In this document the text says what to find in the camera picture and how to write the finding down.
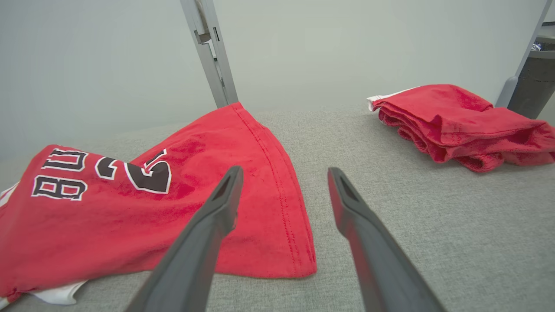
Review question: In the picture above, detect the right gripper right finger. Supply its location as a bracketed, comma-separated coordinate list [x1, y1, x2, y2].
[327, 167, 447, 312]

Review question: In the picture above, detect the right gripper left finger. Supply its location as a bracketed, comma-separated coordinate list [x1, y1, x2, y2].
[126, 166, 244, 312]

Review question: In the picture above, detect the red Bulls jersey white trim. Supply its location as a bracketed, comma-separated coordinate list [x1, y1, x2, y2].
[0, 102, 317, 306]

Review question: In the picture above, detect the red garment with white band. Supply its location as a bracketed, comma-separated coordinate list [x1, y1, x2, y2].
[367, 84, 555, 173]

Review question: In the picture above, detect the dark grey cylinder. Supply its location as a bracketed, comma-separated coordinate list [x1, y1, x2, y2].
[507, 26, 555, 120]

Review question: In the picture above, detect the grey double frame post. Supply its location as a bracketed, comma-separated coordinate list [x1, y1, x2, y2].
[180, 0, 239, 109]

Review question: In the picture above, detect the grey slanted frame post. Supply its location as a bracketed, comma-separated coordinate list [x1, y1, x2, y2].
[495, 0, 555, 109]

